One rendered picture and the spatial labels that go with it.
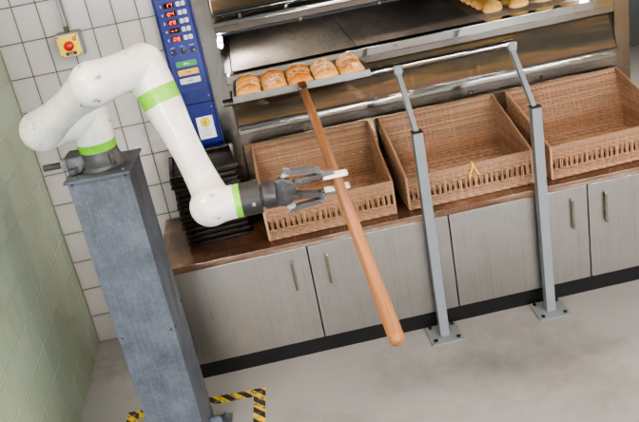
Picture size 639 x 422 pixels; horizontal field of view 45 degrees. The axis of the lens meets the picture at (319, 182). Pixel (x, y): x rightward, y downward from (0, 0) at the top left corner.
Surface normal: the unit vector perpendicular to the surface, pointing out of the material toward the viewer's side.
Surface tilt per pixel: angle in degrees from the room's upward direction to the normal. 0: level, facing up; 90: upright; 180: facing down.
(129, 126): 90
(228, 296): 90
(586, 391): 0
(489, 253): 90
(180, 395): 90
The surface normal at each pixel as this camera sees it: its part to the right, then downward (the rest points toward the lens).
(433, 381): -0.18, -0.91
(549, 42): 0.06, 0.04
